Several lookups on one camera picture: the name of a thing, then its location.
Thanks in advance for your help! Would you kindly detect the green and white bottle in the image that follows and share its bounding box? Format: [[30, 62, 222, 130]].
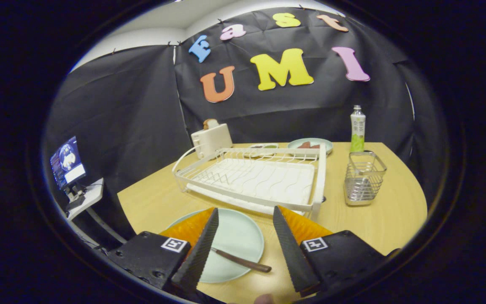
[[350, 105, 366, 153]]

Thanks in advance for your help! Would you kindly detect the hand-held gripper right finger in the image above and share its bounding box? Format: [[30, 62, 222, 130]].
[[273, 206, 389, 298]]

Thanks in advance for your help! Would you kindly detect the computer monitor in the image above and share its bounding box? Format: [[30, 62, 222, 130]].
[[50, 136, 86, 212]]

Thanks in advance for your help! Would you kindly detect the white side desk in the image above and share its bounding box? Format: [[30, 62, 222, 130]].
[[67, 178, 127, 245]]

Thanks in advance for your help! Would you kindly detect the white drain tray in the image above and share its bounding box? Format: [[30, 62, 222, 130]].
[[186, 158, 315, 216]]

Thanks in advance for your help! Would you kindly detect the white wire dish rack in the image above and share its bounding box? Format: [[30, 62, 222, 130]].
[[172, 144, 327, 221]]

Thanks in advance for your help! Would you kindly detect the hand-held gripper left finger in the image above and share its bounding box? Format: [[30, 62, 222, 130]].
[[108, 207, 219, 296]]

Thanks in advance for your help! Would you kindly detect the metal wire basket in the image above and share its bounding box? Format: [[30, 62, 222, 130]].
[[344, 151, 387, 206]]

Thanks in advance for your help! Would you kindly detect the pale green plate with meat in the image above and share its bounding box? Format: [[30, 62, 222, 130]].
[[288, 138, 333, 155]]

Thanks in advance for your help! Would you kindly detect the white toaster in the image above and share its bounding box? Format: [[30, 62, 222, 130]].
[[191, 123, 233, 159]]

